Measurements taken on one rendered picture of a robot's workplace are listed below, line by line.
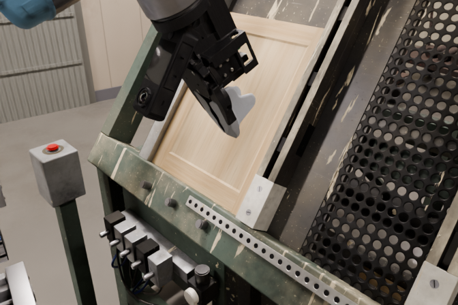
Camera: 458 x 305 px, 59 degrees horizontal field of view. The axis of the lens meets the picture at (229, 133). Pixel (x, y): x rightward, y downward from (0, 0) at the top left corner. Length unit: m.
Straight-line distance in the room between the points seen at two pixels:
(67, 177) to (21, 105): 2.84
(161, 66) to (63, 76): 3.78
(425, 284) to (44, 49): 3.77
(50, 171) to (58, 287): 0.99
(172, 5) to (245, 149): 0.74
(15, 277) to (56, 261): 1.55
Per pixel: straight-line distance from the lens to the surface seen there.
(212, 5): 0.50
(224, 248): 1.09
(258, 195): 1.02
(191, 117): 1.31
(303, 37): 1.18
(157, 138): 1.35
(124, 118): 1.55
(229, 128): 0.55
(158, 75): 0.49
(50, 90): 4.26
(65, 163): 1.44
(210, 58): 0.49
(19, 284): 0.89
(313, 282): 0.96
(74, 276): 1.76
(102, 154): 1.54
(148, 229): 1.33
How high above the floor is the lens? 1.58
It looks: 26 degrees down
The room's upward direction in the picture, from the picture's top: straight up
